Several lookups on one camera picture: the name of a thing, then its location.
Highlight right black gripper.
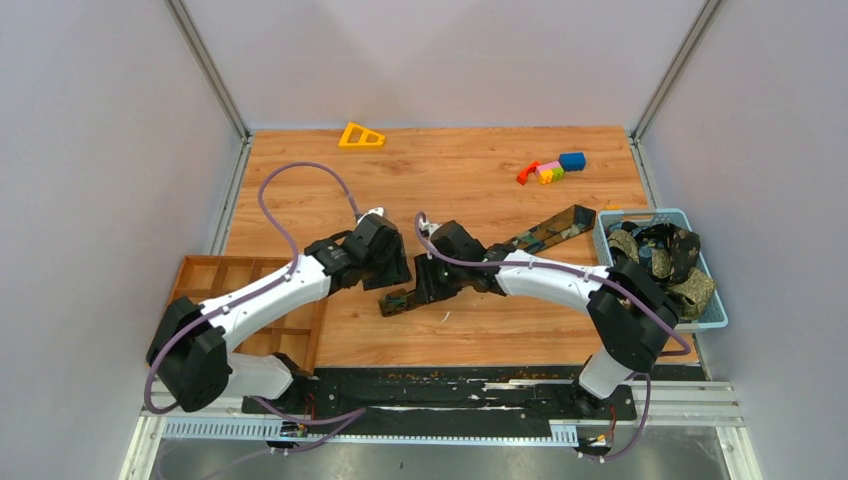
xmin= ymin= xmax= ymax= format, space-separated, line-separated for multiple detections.
xmin=413 ymin=252 xmax=466 ymax=306

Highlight blue green brown tie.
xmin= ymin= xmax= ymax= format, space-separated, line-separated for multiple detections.
xmin=378 ymin=204 xmax=596 ymax=317

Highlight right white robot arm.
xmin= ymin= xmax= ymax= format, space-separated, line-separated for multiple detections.
xmin=415 ymin=212 xmax=691 ymax=418

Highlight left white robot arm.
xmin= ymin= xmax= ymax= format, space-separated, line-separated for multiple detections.
xmin=146 ymin=209 xmax=411 ymax=413

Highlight wooden compartment tray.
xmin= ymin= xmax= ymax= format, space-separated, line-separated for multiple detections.
xmin=170 ymin=255 xmax=328 ymax=372

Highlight yellow triangular plastic block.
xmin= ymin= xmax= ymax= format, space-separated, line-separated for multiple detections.
xmin=337 ymin=122 xmax=386 ymax=150

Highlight colourful toy brick assembly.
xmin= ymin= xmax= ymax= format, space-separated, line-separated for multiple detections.
xmin=516 ymin=152 xmax=587 ymax=186

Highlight dark floral tie in basket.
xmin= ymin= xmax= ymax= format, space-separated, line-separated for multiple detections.
xmin=606 ymin=221 xmax=701 ymax=287

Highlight olive patterned rolled tie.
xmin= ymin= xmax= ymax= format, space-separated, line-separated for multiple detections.
xmin=608 ymin=228 xmax=717 ymax=323

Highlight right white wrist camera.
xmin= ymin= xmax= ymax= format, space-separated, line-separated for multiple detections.
xmin=418 ymin=220 xmax=442 ymax=239

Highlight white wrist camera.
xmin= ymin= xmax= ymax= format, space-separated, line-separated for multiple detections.
xmin=418 ymin=220 xmax=442 ymax=239
xmin=357 ymin=207 xmax=385 ymax=223

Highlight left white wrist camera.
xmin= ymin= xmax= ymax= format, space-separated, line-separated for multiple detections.
xmin=357 ymin=207 xmax=385 ymax=223

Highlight aluminium frame rails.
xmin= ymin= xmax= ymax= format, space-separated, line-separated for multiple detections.
xmin=122 ymin=365 xmax=743 ymax=479

